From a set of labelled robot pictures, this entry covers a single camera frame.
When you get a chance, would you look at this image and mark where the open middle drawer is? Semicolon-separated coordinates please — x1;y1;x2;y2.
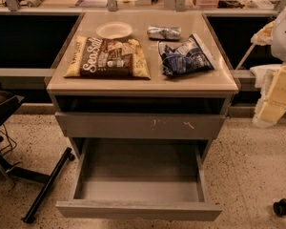
56;138;221;221

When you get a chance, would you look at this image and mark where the black caster wheel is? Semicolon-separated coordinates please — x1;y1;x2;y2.
273;198;286;217

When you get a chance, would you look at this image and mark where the crushed silver can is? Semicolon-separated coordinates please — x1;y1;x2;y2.
147;26;181;41

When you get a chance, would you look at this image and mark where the closed top drawer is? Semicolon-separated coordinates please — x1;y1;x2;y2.
55;112;225;139

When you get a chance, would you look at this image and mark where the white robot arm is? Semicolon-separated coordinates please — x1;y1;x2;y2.
251;7;286;128

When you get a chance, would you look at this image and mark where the white chair armrest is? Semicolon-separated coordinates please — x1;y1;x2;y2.
250;64;281;88

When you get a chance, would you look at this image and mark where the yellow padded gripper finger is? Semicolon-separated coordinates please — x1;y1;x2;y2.
255;22;274;46
256;64;286;124

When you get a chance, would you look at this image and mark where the white paper bowl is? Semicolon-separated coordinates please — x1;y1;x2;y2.
95;22;133;39

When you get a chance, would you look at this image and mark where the brown sea salt chip bag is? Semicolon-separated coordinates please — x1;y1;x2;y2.
65;36;151;79

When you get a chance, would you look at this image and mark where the black chair with base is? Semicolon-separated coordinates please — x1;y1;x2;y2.
0;78;76;224

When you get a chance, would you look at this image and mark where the blue chip bag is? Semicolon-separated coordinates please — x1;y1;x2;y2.
157;33;215;76

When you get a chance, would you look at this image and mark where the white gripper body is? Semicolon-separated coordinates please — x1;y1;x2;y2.
250;20;286;129

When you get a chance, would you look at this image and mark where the grey drawer cabinet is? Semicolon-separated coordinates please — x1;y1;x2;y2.
44;10;241;164

